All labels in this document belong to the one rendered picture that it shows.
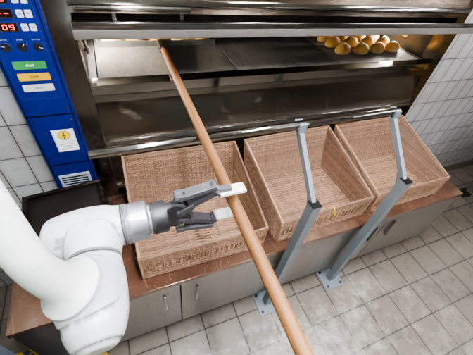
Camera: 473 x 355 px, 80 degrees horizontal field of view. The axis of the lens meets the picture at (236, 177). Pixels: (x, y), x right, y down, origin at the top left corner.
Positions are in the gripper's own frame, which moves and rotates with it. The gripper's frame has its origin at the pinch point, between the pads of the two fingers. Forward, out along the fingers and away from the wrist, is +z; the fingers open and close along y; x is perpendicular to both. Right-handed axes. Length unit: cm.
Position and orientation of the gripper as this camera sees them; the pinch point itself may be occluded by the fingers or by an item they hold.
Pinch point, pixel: (232, 201)
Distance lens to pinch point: 71.3
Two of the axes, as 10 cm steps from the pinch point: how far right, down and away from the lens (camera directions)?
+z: 9.3, -1.7, 3.3
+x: 3.5, 6.9, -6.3
